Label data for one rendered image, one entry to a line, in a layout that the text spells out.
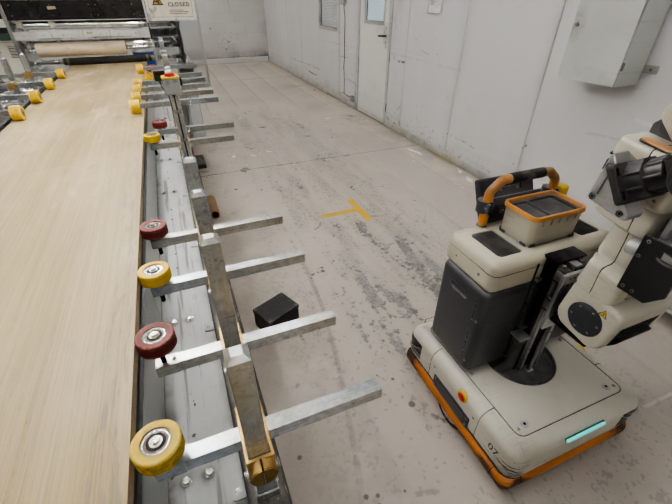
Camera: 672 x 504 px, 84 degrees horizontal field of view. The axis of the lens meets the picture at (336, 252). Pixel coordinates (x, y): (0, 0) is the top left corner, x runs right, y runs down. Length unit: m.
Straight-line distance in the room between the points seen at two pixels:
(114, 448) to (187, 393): 0.41
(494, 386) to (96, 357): 1.31
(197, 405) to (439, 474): 0.99
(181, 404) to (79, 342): 0.31
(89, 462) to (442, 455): 1.30
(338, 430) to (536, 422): 0.75
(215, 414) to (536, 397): 1.14
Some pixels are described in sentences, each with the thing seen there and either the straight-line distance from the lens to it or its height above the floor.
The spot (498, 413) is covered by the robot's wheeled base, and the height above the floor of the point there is 0.28.
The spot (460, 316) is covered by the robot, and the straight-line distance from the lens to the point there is 1.49.
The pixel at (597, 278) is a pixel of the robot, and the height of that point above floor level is 0.86.
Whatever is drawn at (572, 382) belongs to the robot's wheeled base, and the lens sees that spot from 1.77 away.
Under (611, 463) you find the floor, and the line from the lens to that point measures 1.99.
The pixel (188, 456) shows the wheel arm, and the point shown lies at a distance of 0.79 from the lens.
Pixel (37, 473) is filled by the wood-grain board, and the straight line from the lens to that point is 0.81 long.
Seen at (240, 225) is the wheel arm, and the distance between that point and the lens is 1.33.
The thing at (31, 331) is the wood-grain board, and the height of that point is 0.90.
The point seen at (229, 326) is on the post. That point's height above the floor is 0.93.
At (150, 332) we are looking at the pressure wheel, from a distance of 0.92.
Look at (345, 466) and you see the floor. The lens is 1.67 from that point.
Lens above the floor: 1.51
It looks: 35 degrees down
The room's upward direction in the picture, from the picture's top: straight up
